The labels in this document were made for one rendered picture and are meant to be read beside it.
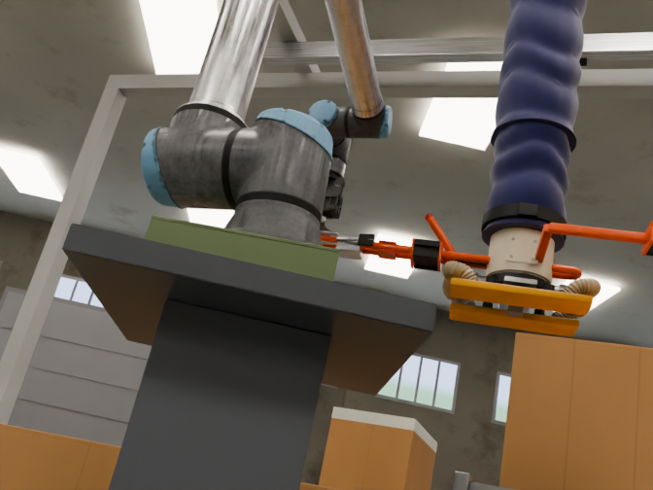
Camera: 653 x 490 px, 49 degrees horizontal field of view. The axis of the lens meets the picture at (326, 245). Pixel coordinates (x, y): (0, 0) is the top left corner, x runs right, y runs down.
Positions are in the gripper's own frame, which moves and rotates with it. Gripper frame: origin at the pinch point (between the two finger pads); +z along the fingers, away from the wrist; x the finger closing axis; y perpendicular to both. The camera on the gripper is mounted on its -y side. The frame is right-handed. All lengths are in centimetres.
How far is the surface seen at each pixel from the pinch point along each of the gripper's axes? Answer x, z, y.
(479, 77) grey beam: 184, -195, 31
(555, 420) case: -23, 44, 69
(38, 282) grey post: 215, -36, -231
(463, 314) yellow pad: 8.7, 13.4, 46.0
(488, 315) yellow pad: 7, 13, 53
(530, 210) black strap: -11, -11, 60
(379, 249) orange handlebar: -2.4, 1.7, 21.6
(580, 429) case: -24, 45, 74
